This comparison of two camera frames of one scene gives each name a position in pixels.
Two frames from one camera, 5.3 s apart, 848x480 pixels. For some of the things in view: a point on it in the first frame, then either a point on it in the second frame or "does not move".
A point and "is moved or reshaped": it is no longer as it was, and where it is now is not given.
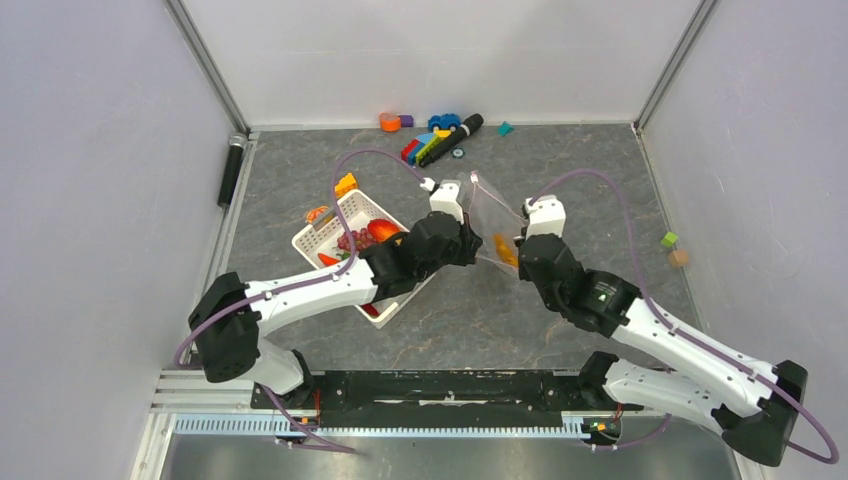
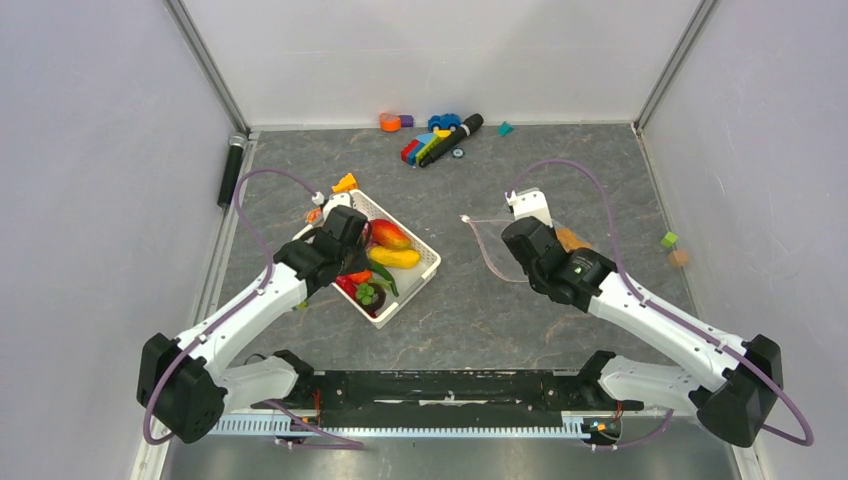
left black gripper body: (458, 253) -> (354, 259)
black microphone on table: (454, 138) does not move
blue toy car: (443, 122) does not move
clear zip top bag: (496, 222) is moved or reshaped
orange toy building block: (345, 185) does not move
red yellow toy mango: (382, 229) does not move
